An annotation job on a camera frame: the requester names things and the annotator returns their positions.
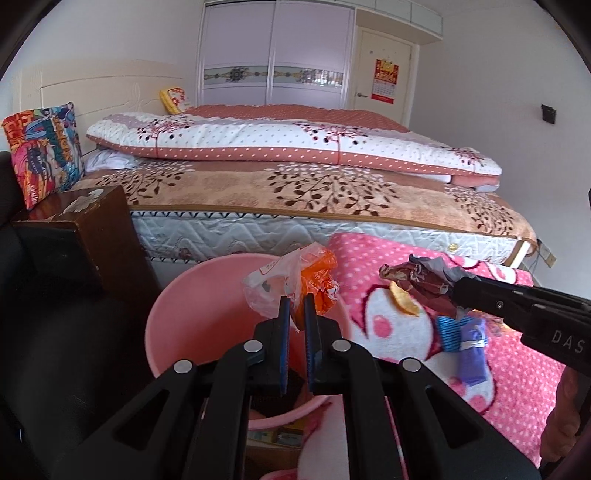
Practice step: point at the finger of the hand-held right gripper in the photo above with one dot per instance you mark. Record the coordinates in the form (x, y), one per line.
(489, 307)
(517, 290)

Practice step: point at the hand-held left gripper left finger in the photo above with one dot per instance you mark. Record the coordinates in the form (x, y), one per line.
(285, 323)

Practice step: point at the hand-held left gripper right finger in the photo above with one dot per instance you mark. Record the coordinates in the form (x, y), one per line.
(310, 327)

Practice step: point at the orange white plastic bag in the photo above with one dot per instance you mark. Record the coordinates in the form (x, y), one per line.
(318, 277)

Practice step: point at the printed paper wrapper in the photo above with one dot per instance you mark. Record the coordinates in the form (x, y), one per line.
(425, 281)

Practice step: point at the pink plastic basin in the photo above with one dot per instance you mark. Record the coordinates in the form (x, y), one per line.
(194, 314)

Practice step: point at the person's right hand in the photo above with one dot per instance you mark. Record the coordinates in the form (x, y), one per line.
(561, 415)

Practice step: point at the blue striped wrapper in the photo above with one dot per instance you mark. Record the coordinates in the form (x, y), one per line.
(449, 334)

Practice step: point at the purple wrapper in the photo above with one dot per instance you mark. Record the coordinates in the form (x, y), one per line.
(472, 364)

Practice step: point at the pink polka-dot blanket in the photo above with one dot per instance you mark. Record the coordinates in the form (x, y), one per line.
(508, 383)

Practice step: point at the orange peel piece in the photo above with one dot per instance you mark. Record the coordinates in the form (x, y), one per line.
(401, 297)

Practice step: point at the white quilted mattress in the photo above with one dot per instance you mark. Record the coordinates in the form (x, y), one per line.
(207, 235)

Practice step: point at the bed with floral cover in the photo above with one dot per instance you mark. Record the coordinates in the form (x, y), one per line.
(231, 189)

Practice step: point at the folded white pink quilt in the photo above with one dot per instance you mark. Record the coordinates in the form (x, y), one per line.
(277, 138)

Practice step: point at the dark wooden nightstand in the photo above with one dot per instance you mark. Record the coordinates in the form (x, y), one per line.
(92, 230)

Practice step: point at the white pillow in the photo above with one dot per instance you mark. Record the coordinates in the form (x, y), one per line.
(108, 160)

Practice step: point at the black chair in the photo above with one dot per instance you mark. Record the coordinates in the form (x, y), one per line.
(46, 346)

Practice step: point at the yellow printed cushion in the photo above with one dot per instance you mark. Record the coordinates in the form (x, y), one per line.
(175, 99)

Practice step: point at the white door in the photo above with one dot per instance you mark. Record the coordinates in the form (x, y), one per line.
(367, 55)

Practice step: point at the white sliding-door wardrobe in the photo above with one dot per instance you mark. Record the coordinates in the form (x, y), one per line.
(235, 41)

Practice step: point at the cream bed headboard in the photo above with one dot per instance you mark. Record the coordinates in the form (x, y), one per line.
(111, 87)

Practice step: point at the white overhead cabinet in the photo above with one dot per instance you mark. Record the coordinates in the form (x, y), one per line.
(401, 18)

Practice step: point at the colourful printed cushion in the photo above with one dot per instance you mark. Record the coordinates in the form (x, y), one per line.
(41, 152)

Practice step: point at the white bed frame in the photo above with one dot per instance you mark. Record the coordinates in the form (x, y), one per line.
(519, 251)

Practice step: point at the wall socket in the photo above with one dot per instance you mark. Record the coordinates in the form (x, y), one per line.
(547, 254)

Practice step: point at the black wall switch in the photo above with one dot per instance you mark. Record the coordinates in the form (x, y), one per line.
(548, 114)

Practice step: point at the red wall calendar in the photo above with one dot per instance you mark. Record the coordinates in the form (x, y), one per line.
(385, 81)

